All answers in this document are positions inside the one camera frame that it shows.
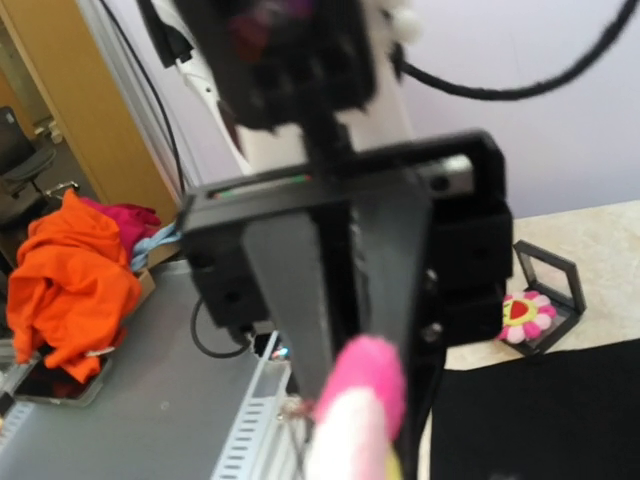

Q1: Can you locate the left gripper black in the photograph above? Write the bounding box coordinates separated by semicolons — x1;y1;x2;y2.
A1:
179;129;516;480

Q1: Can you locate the flower brooch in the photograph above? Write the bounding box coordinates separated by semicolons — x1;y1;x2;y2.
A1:
304;335;407;480
498;290;557;345

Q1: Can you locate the black t-shirt blue logo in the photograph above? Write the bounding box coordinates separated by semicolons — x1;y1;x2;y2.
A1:
430;340;639;479

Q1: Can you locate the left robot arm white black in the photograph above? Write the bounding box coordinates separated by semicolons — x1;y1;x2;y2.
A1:
139;1;513;479

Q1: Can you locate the cardboard box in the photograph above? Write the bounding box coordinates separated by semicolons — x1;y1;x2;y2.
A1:
135;243;180;307

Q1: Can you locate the magenta cloth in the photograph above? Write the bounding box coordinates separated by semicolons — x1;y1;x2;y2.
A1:
81;197;162;257

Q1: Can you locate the orange cloth pile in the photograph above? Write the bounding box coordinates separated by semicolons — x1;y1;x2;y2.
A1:
7;191;142;383

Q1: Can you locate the black office chair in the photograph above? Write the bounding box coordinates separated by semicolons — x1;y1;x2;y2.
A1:
1;106;56;198

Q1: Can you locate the black phone left table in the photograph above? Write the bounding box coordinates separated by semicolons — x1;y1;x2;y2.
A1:
13;355;112;407

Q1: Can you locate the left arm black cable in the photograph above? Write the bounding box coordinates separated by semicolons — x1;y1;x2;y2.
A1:
394;0;640;104

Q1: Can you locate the front aluminium rail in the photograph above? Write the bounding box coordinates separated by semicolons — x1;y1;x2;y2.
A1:
211;332;311;480

